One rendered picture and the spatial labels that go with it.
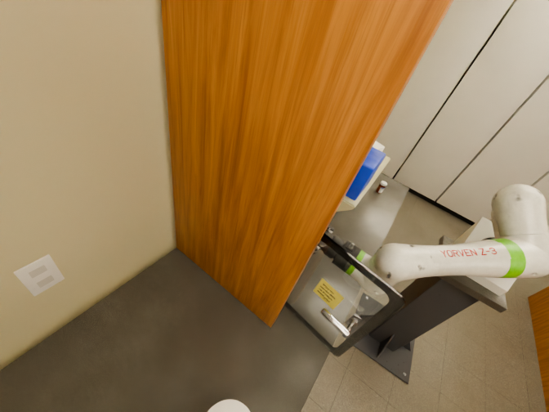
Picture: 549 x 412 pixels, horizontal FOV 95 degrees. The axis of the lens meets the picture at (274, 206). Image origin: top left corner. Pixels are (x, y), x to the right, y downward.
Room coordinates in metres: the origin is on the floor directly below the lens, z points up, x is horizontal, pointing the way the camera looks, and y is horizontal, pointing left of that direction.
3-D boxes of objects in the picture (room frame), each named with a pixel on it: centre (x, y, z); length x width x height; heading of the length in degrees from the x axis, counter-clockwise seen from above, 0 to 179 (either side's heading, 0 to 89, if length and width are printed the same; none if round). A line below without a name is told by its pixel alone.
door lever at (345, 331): (0.35, -0.26, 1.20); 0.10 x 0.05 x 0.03; 59
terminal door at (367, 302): (0.42, -0.21, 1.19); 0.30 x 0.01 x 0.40; 59
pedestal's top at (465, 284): (1.00, -1.11, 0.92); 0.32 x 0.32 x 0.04; 70
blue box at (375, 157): (0.53, -0.14, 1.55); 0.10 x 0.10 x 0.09; 66
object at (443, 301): (1.00, -1.11, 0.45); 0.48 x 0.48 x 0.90; 70
